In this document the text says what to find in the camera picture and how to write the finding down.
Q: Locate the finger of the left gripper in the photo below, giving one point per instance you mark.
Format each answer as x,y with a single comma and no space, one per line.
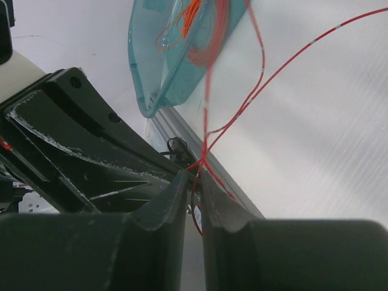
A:
71,91

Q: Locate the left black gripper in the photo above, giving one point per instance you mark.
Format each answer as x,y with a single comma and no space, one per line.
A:
70,168

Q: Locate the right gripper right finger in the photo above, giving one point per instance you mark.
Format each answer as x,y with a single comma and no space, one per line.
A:
245,252

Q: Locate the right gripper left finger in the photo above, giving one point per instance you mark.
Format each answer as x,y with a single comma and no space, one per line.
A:
141,250

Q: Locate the teal plastic tub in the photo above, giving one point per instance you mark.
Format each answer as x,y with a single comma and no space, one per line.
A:
168,56

